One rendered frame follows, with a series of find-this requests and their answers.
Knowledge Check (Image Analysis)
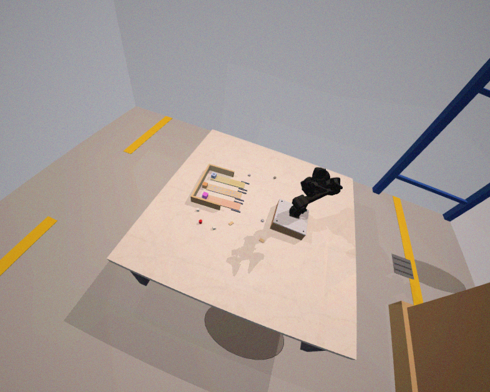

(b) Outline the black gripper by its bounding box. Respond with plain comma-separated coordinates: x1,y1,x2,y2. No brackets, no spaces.
304,177,343,195

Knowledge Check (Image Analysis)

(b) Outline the yellow striped strip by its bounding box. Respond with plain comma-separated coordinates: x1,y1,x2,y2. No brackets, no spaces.
229,179,245,189

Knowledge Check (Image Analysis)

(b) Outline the tan strip with blue speckles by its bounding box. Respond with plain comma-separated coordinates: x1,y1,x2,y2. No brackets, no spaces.
225,189,242,199

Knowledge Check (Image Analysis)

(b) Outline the pink flat strip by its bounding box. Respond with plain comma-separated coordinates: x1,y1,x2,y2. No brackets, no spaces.
221,199,241,211

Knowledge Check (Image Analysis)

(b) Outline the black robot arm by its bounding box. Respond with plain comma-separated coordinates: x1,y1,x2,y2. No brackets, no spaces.
289,167,341,219

